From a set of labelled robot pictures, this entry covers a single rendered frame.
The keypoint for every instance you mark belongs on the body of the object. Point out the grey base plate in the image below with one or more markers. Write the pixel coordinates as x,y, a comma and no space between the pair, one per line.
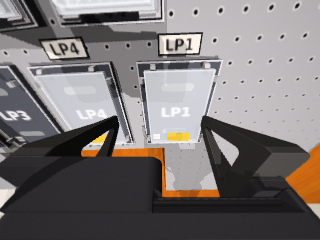
269,80

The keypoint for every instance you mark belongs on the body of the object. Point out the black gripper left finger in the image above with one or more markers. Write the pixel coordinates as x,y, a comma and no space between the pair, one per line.
72,142

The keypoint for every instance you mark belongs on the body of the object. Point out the grey button panel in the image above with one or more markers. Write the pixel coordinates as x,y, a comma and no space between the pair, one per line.
6,191

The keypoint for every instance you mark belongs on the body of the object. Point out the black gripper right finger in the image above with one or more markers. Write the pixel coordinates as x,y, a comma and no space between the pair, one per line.
260,156

